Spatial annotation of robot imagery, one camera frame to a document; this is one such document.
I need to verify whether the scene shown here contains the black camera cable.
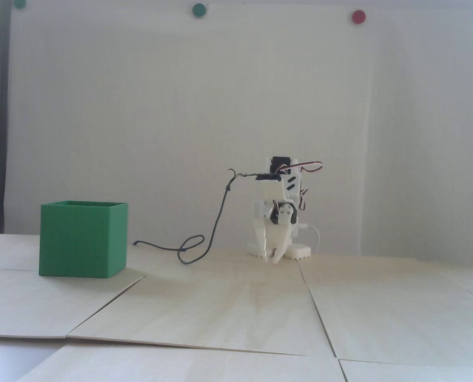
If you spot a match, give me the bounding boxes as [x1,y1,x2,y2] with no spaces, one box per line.
[134,169,261,265]

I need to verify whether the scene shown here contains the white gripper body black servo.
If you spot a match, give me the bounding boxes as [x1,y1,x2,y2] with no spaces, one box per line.
[253,198,301,230]

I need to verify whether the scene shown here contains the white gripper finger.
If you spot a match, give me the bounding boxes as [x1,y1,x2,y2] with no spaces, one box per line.
[265,202,299,264]
[254,218,267,256]

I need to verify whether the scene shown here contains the wrist camera on white mount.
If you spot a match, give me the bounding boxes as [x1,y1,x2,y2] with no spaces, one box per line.
[254,172,285,200]

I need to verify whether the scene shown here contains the white cable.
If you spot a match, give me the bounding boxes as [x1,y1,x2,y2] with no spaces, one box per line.
[299,224,321,253]

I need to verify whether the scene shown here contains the green box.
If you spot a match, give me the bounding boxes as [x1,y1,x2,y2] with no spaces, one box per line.
[39,201,129,279]

